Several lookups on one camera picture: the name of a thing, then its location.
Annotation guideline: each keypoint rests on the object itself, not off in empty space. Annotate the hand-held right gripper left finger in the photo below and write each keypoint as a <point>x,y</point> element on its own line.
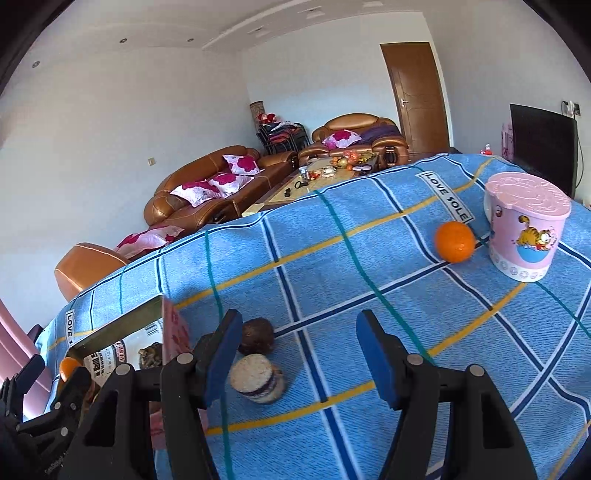
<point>221,355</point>

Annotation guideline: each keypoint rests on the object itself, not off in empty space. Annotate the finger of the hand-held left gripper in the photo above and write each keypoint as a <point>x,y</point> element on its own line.
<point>25,376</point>
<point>74,390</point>

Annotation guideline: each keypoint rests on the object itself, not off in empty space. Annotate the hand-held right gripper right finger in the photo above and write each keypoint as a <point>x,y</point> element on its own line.
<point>376,355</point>

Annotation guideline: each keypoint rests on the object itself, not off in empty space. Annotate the orange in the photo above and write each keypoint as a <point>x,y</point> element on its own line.
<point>68,366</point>
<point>455,242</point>

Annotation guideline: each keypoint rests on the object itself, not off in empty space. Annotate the pink tin box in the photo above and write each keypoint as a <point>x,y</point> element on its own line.
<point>178,332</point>

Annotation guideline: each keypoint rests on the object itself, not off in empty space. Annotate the pink plastic jug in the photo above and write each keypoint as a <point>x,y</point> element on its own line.
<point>14,341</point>

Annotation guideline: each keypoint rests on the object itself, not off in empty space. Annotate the dark brown fruit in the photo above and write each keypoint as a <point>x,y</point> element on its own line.
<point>258,334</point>

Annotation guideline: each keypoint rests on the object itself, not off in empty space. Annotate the printed cardboard box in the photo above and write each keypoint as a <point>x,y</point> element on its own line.
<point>111,356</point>

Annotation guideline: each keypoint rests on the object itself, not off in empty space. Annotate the blue plaid blanket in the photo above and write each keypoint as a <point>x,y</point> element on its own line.
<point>346,277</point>

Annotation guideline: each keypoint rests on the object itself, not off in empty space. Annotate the white pink flowered pillow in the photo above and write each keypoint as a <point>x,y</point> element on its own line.
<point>341,138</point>
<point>143,240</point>
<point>229,182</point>
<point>196,192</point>
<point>242,164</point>

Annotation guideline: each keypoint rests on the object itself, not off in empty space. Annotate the wooden coffee table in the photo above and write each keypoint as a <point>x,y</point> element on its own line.
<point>277,194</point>

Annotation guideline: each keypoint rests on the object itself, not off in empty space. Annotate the long brown leather sofa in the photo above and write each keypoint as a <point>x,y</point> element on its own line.
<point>184,166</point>

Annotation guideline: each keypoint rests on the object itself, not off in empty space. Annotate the pink cartoon cat bucket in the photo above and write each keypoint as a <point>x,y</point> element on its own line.
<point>526,230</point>

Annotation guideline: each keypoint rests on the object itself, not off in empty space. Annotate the purple blanket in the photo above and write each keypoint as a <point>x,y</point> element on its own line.
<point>381,134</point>

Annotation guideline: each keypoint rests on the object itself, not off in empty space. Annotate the stack of black chairs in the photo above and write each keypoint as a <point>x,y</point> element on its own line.
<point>281,138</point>

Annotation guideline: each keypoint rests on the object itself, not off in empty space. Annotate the brown leather two-seat sofa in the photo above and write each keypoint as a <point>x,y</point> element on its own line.
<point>351,121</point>

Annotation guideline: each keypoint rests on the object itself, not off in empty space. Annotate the tall patterned vase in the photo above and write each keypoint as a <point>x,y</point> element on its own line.
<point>256,112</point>

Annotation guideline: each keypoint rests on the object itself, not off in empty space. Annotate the pink shelf unit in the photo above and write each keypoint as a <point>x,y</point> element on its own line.
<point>506,138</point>

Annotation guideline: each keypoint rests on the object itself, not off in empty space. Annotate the brown wooden door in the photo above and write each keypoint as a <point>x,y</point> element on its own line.
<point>415,92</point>

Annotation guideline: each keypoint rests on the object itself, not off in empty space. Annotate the black television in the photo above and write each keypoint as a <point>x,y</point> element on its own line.
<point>542,143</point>

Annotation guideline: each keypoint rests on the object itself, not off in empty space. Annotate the wall power socket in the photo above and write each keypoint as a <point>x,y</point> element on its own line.
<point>571,108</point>

